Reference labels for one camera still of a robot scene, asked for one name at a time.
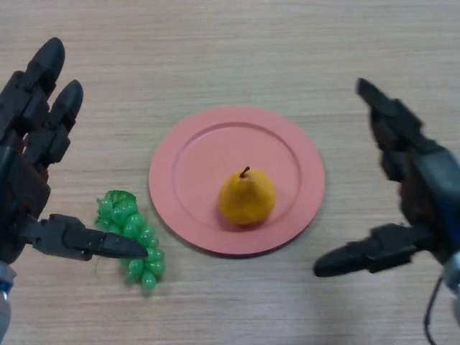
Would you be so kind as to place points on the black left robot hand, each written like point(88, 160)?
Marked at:
point(21, 187)

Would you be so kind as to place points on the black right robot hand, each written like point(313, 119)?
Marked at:
point(435, 179)

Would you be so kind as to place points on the yellow pear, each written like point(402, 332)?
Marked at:
point(248, 201)

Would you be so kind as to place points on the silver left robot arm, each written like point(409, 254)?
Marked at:
point(3, 302)

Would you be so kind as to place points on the pink round plate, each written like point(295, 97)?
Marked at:
point(187, 161)

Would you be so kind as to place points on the green plastic grape bunch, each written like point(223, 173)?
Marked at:
point(136, 226)

